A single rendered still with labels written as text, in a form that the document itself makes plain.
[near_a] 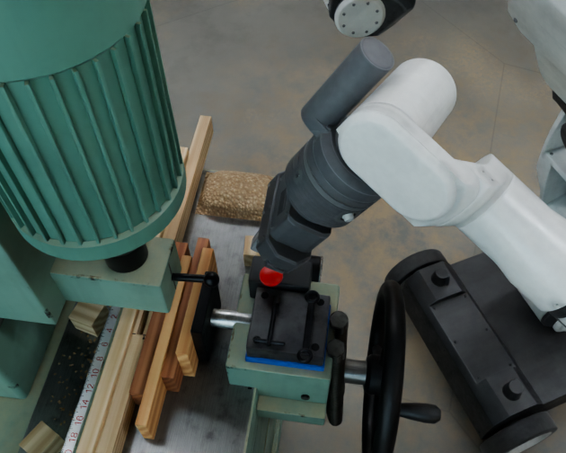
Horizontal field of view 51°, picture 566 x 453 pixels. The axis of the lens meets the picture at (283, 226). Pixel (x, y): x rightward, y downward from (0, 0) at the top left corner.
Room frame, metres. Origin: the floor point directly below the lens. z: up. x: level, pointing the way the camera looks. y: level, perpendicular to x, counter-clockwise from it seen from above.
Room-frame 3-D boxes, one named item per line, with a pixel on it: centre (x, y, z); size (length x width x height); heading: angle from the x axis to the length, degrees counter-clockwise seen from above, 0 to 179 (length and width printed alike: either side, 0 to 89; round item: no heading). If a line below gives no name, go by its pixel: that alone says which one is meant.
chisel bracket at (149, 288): (0.39, 0.21, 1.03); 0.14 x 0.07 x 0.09; 82
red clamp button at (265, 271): (0.39, 0.01, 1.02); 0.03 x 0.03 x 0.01
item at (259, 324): (0.36, -0.01, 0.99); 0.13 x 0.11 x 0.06; 172
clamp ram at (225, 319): (0.36, 0.07, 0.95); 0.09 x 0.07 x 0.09; 172
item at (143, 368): (0.38, 0.17, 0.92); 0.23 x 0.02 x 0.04; 172
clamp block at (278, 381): (0.35, 0.00, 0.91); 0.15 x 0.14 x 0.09; 172
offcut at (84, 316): (0.43, 0.31, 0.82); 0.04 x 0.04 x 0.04; 68
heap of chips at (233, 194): (0.61, 0.07, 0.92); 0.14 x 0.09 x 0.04; 82
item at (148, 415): (0.34, 0.15, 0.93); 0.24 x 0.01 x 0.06; 172
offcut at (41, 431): (0.23, 0.33, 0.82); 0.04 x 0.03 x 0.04; 144
